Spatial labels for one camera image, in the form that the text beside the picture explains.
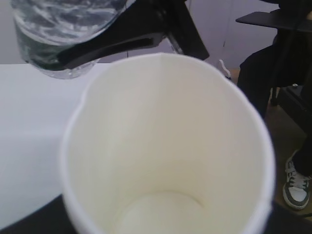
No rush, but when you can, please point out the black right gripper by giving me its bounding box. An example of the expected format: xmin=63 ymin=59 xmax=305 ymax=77
xmin=57 ymin=0 xmax=210 ymax=69

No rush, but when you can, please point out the person in black clothes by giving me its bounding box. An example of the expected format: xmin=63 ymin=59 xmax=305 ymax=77
xmin=237 ymin=0 xmax=312 ymax=176

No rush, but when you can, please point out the white grey sneaker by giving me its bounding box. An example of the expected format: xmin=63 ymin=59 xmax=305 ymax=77
xmin=283 ymin=156 xmax=310 ymax=210

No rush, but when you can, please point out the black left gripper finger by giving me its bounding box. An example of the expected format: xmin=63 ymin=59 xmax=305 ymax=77
xmin=0 ymin=195 xmax=76 ymax=234

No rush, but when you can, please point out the clear green-label water bottle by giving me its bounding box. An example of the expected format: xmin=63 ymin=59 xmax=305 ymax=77
xmin=10 ymin=0 xmax=126 ymax=79

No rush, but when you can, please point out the white paper cup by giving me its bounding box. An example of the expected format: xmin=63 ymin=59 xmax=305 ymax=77
xmin=59 ymin=53 xmax=275 ymax=234

